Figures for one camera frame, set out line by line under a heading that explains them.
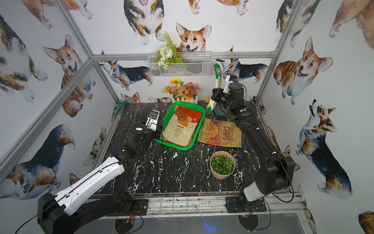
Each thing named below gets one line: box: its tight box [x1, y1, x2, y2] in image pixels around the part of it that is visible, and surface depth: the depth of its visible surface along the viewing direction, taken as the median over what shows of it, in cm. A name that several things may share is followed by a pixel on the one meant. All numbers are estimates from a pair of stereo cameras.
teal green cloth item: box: [114, 99, 130, 117], surface depth 123 cm
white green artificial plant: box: [153, 31, 185, 70], surface depth 81 cm
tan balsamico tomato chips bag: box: [197, 117, 243, 148], surface depth 103 cm
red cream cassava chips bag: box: [161, 105, 203, 147], surface depth 102 cm
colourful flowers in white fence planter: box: [162, 78, 201, 105], surface depth 111 cm
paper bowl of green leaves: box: [209, 150, 236, 180], surface depth 78 cm
